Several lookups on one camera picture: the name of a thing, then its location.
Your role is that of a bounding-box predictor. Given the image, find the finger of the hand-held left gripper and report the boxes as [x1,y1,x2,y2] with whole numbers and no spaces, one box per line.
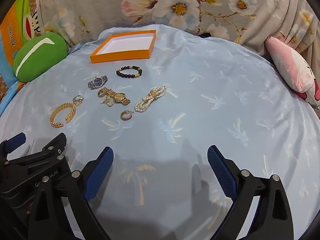
[4,132,68,171]
[0,132,27,159]

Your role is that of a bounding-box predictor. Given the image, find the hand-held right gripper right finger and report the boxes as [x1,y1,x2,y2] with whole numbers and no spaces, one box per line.
[207,145,294,240]

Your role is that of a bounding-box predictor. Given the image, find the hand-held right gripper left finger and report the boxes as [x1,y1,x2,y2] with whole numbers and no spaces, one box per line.
[27,146,114,240]

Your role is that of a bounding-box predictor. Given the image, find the gold chain cuff bracelet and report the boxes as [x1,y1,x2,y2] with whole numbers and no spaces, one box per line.
[49,102,76,128]

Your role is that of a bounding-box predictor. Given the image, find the gold hoop earring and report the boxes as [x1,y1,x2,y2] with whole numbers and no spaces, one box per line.
[120,110,134,121]

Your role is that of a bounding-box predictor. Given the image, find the silver wristwatch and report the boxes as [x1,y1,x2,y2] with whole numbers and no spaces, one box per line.
[87,75,108,90]

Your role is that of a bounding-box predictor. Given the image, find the gold and black chain jewellery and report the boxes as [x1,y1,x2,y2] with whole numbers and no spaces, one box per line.
[97,87,131,106]

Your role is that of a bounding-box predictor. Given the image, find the pearl bow bracelet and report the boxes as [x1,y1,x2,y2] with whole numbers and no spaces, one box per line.
[134,84,167,113]

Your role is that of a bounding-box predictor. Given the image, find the black bead bracelet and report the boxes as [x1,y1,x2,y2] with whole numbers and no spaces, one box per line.
[116,66,143,78]

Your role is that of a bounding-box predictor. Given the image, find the orange jewelry box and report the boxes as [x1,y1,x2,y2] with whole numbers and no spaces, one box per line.
[89,30,157,64]

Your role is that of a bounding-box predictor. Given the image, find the light blue palm-print sheet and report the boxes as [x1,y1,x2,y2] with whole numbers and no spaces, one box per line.
[0,23,320,240]

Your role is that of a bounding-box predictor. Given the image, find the green plush cushion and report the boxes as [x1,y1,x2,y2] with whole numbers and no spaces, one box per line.
[12,32,68,82]

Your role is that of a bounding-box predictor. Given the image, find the pink printed pillow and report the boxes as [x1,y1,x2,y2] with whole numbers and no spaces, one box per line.
[265,36,320,110]

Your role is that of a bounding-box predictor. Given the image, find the grey floral quilt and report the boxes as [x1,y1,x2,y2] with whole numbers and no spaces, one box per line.
[35,0,320,63]

